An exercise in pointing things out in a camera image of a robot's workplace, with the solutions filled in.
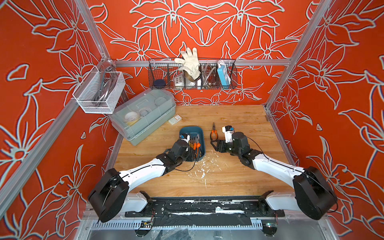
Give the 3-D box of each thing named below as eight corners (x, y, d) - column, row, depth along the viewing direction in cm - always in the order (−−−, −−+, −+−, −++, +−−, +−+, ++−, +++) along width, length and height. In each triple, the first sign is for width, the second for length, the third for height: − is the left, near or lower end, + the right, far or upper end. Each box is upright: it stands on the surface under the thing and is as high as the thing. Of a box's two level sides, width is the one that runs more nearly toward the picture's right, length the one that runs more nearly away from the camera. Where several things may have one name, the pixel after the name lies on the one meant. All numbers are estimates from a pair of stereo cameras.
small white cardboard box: (172, 125, 111) (172, 123, 109) (169, 122, 113) (168, 120, 111) (182, 119, 114) (181, 117, 113) (178, 116, 117) (178, 114, 115)
